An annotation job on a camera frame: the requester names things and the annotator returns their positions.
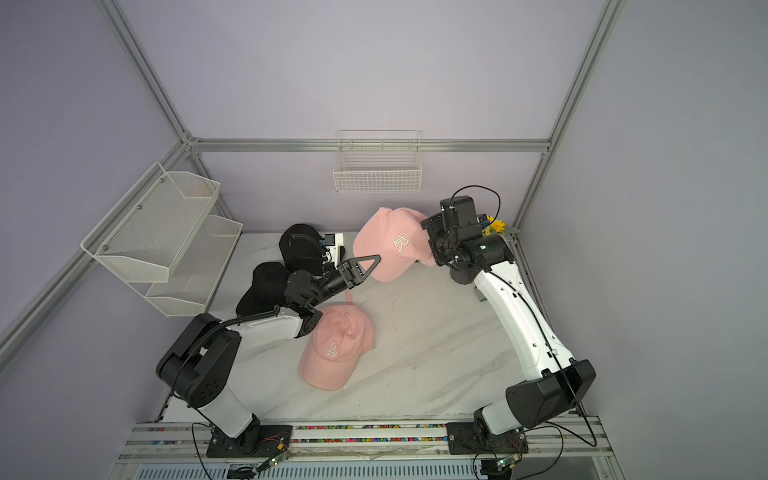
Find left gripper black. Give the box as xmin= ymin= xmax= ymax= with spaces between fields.
xmin=309 ymin=256 xmax=380 ymax=309

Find pink cap R logo front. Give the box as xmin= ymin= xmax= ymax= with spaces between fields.
xmin=353 ymin=207 xmax=436 ymax=282

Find pink cap LA logo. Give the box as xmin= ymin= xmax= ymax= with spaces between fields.
xmin=298 ymin=293 xmax=374 ymax=391

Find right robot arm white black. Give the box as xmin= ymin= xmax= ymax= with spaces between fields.
xmin=421 ymin=195 xmax=596 ymax=436

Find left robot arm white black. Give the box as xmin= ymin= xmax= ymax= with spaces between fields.
xmin=156 ymin=255 xmax=381 ymax=451

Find yellow artificial flowers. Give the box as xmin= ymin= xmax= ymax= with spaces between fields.
xmin=483 ymin=216 xmax=506 ymax=236

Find black cap back left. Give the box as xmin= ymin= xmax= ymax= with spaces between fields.
xmin=279 ymin=223 xmax=329 ymax=277

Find black cap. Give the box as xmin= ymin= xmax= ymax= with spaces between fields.
xmin=279 ymin=223 xmax=329 ymax=277
xmin=236 ymin=262 xmax=289 ymax=317

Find black cap near left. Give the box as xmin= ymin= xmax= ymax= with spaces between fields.
xmin=236 ymin=262 xmax=289 ymax=317

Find lower white mesh shelf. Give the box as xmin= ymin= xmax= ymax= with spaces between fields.
xmin=145 ymin=215 xmax=243 ymax=317

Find white mesh shelf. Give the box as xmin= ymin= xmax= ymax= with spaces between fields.
xmin=145 ymin=215 xmax=243 ymax=317
xmin=80 ymin=163 xmax=220 ymax=283

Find upper white mesh shelf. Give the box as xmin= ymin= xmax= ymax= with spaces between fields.
xmin=80 ymin=163 xmax=220 ymax=283

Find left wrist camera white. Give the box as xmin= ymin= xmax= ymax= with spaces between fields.
xmin=323 ymin=233 xmax=345 ymax=267

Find white wire basket wall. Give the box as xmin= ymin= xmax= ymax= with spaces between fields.
xmin=333 ymin=130 xmax=423 ymax=194

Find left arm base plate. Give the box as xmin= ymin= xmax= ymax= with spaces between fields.
xmin=206 ymin=425 xmax=293 ymax=458

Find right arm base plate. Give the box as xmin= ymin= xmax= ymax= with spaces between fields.
xmin=446 ymin=422 xmax=529 ymax=456

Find aluminium rail front frame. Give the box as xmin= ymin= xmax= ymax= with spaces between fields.
xmin=118 ymin=413 xmax=614 ymax=464

